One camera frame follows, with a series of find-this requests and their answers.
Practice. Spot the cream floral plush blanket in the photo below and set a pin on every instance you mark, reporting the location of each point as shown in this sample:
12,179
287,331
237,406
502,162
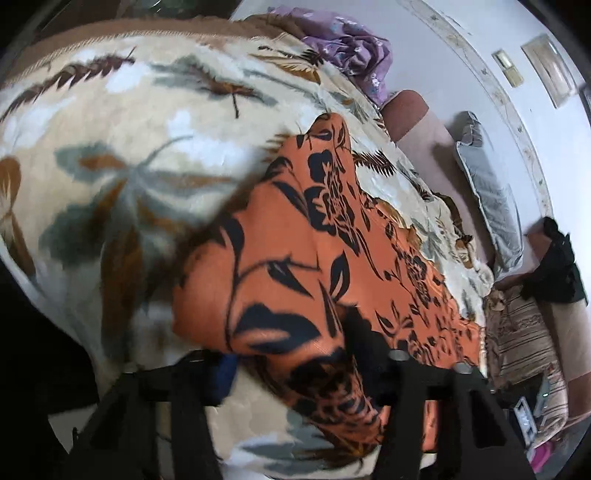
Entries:
115,138

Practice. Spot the beige wall switch plate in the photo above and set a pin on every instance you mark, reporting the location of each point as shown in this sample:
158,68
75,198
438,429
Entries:
508,68

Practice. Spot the framed wall picture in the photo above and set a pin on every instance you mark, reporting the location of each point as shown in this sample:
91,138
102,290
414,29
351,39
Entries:
549,69

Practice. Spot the purple floral cloth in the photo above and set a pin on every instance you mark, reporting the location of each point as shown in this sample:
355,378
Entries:
346,46

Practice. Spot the striped brown cushion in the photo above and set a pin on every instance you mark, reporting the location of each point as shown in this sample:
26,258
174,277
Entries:
521,332

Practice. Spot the pink object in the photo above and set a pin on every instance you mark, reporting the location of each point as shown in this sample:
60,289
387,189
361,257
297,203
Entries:
541,456

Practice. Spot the black remote control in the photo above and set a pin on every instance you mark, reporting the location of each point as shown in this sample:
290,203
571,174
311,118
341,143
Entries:
544,392

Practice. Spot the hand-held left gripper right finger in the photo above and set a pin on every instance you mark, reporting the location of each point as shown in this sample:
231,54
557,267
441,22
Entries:
364,341

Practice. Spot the orange black floral garment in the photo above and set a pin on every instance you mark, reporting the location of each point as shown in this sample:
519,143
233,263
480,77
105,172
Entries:
295,258

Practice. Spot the grey pillow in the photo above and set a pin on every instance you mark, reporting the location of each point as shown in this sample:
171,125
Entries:
489,194

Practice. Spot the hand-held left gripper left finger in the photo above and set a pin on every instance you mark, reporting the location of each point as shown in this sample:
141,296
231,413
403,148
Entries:
221,376

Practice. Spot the black cloth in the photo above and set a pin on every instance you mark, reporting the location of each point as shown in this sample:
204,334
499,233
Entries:
556,272

